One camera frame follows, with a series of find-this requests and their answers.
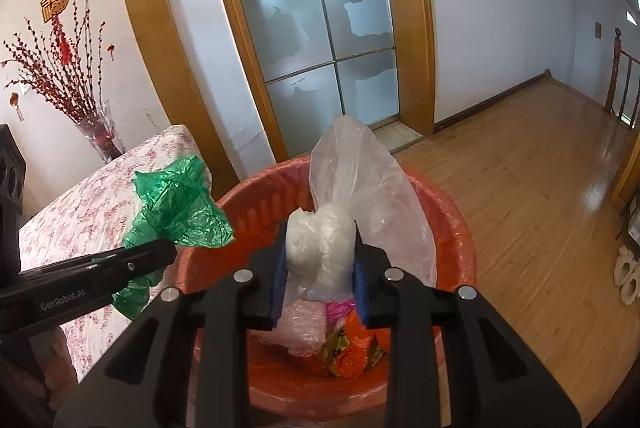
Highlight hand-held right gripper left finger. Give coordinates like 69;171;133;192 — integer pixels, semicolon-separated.
52;232;291;428

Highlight green plastic bag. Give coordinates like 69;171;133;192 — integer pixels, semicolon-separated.
111;155;237;321

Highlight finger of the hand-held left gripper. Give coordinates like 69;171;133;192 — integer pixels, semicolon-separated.
0;253;178;336
20;237;178;285

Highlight clear plastic bag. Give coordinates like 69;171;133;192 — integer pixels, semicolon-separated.
284;115;437;309

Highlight red hanging wall ornament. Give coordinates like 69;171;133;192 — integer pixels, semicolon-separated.
40;0;72;65

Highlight orange plastic bag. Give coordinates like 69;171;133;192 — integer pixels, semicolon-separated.
331;311;394;379

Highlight wooden stair railing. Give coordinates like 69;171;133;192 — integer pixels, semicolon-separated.
604;27;640;130

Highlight pink plastic bag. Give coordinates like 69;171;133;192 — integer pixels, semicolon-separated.
325;301;359;324

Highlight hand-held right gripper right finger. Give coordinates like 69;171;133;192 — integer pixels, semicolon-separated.
350;221;583;428

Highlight red berry branches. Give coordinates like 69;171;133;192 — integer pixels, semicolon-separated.
0;0;109;124

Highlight white room door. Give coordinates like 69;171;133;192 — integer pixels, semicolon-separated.
565;0;622;109

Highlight glass vase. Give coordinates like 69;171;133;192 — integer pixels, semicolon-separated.
75;101;125;164

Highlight wooden door frame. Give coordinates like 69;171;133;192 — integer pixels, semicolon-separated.
111;0;437;200

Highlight red plastic basket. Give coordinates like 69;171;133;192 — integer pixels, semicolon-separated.
176;157;478;424

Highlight floral tablecloth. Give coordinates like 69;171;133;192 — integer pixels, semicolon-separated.
19;124;213;384

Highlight white fuzzy slipper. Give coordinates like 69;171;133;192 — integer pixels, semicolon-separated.
612;245;639;290
622;261;640;307

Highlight frosted glass door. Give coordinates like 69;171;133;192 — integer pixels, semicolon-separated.
220;0;401;159

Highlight person's left hand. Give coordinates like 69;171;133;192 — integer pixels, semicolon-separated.
27;323;79;410

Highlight bubble wrap sheet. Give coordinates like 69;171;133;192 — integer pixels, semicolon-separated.
275;301;331;359

